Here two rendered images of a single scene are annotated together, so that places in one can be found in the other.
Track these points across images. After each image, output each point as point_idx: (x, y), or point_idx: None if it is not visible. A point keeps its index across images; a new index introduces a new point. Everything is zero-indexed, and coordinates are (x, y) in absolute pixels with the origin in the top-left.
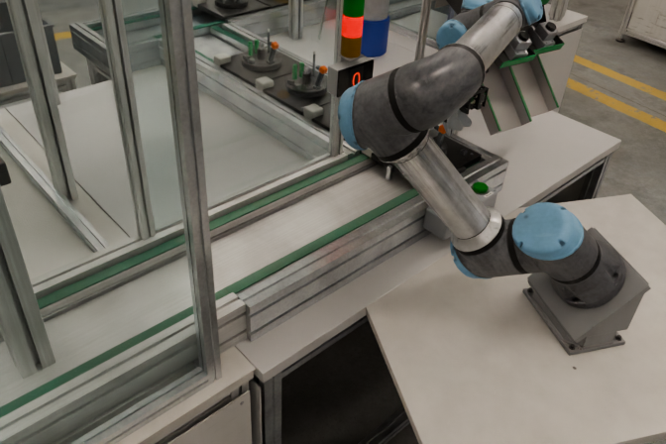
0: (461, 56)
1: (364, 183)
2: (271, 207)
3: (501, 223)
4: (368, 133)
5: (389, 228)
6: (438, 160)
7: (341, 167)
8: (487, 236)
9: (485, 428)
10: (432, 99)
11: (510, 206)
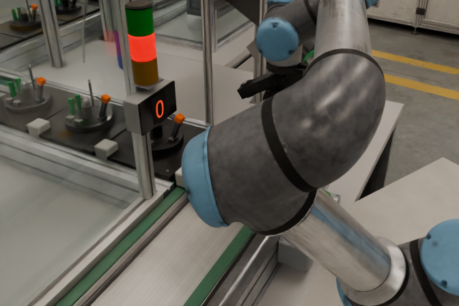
0: (360, 67)
1: (191, 223)
2: (89, 294)
3: (404, 257)
4: (242, 207)
5: (249, 283)
6: (332, 210)
7: (160, 212)
8: (395, 281)
9: None
10: (344, 142)
11: (346, 203)
